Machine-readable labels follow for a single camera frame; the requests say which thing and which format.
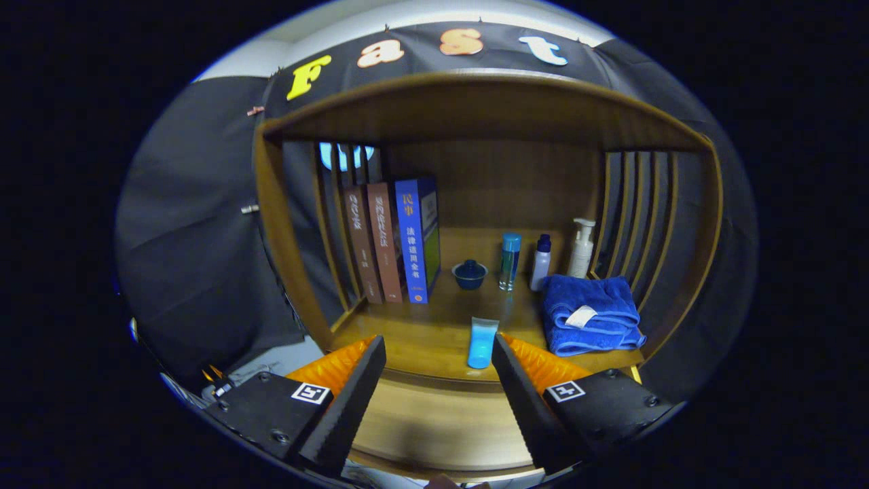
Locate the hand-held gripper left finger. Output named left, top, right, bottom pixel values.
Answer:
left=204, top=334, right=388, bottom=478

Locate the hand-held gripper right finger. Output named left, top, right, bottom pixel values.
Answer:
left=491, top=333, right=676, bottom=476

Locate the light blue tube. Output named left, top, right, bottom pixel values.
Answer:
left=467, top=317, right=500, bottom=369

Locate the wooden drawer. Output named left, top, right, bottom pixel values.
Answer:
left=350, top=367, right=642, bottom=482

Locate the wooden countertop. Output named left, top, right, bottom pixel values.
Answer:
left=331, top=228, right=646, bottom=384

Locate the wooden cabinet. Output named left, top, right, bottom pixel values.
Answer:
left=253, top=68, right=724, bottom=483

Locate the folded blue towel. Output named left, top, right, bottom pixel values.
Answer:
left=541, top=274, right=647, bottom=357

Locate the dark device with orange clips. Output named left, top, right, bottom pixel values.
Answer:
left=200, top=365, right=235, bottom=401

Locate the white bottle with dark cap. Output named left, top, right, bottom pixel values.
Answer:
left=530, top=234, right=552, bottom=291

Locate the small dark blue lidded bowl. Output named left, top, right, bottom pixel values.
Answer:
left=452, top=259, right=488, bottom=291

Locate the blue glass bottle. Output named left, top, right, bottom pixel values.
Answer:
left=500, top=233, right=522, bottom=292

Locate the white pump bottle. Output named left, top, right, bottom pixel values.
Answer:
left=567, top=217, right=597, bottom=278

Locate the blue book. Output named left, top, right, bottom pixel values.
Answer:
left=395, top=177, right=442, bottom=304

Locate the black backdrop cloth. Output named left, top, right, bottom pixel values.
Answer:
left=114, top=20, right=760, bottom=401

